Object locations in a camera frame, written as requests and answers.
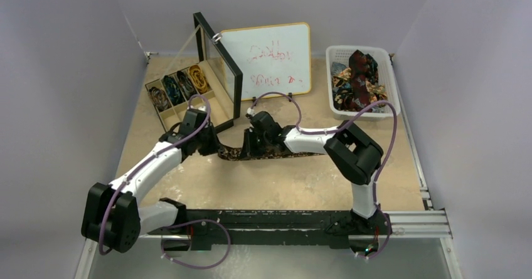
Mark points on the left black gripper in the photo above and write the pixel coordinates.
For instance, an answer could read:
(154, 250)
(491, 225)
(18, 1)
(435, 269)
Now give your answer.
(214, 145)

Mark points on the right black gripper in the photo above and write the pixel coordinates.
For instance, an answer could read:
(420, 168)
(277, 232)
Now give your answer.
(251, 143)

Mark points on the brown floral black tie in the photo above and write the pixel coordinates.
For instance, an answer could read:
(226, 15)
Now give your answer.
(234, 154)

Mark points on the white plastic basket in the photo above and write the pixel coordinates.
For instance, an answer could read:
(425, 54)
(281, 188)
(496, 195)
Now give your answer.
(337, 58)

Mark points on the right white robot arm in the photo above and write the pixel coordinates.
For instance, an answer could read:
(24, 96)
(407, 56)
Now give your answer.
(355, 154)

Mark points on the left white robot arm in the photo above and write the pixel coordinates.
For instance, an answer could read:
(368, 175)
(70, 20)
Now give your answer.
(112, 216)

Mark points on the dark grey rolled tie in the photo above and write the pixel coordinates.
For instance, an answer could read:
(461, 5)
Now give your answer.
(186, 85)

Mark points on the blue dark rolled tie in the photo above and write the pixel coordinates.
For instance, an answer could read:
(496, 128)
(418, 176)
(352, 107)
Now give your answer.
(172, 90)

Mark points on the grey patterned rolled tie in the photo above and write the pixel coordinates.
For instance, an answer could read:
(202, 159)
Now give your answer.
(159, 99)

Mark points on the yellow rolled tie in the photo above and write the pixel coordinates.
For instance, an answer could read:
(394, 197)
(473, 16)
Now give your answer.
(198, 79)

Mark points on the black tie storage box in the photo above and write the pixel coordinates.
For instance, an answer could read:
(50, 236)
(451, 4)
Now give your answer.
(203, 70)

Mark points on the small whiteboard with stand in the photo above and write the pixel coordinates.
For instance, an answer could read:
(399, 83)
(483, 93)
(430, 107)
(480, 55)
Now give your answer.
(271, 58)

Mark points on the colourful patterned tie pile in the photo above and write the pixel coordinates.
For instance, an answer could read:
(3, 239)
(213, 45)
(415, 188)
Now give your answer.
(341, 90)

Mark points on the dark red tie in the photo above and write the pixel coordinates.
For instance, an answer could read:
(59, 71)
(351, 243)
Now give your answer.
(364, 72)

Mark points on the black aluminium mounting rail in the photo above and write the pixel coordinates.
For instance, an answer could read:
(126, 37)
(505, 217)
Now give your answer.
(205, 228)

